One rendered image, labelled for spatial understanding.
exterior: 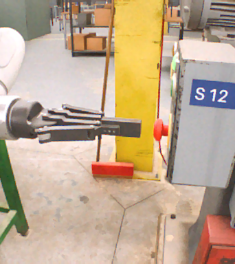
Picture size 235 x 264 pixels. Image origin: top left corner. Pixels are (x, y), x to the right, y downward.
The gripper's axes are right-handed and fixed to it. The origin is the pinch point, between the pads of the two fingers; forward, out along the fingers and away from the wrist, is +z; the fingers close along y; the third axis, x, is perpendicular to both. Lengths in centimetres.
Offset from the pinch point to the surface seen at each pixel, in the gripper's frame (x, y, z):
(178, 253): -67, -25, 19
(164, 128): 0.8, 0.7, 7.6
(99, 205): -97, -76, -27
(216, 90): 10.7, 8.2, 13.7
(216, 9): 20.2, -18.1, 16.9
